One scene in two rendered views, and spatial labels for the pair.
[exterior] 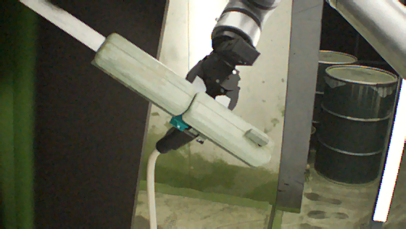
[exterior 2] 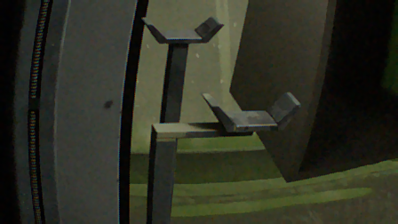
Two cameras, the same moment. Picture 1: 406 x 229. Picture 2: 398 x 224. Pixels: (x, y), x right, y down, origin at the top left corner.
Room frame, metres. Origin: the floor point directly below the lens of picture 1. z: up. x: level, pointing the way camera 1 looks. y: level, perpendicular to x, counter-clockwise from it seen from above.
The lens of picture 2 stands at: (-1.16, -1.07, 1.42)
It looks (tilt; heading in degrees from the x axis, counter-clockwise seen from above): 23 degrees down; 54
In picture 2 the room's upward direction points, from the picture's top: 7 degrees clockwise
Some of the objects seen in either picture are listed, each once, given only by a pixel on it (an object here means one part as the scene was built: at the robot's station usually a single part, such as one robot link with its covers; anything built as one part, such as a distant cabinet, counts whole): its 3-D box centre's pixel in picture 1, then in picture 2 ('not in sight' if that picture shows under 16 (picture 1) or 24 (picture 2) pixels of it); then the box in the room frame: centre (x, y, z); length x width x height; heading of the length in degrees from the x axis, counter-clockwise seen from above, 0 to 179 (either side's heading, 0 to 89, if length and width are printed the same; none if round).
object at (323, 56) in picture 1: (326, 58); not in sight; (3.39, -1.20, 0.86); 0.54 x 0.54 x 0.01
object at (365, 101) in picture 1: (353, 124); not in sight; (2.74, -1.27, 0.44); 0.59 x 0.58 x 0.89; 178
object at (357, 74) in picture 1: (360, 75); not in sight; (2.74, -1.27, 0.86); 0.54 x 0.54 x 0.01
